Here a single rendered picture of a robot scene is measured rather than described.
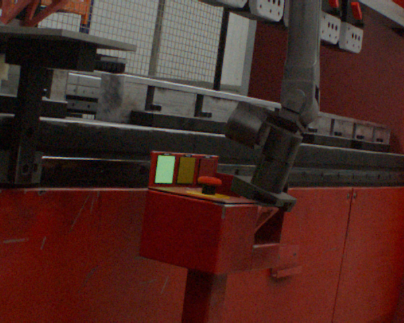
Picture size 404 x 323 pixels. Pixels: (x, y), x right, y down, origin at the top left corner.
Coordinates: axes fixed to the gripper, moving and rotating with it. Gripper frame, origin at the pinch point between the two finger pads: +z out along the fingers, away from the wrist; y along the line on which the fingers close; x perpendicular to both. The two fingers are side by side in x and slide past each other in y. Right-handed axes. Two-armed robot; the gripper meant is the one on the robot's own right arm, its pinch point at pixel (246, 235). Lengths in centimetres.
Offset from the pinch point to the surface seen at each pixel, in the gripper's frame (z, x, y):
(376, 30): -47, -170, 71
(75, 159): -4.6, 26.8, 19.6
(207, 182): -7.8, 11.1, 4.3
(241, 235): -1.9, 8.4, -3.6
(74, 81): -8, -15, 63
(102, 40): -25.7, 40.7, 10.4
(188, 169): -6.6, 4.0, 13.4
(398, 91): -29, -171, 55
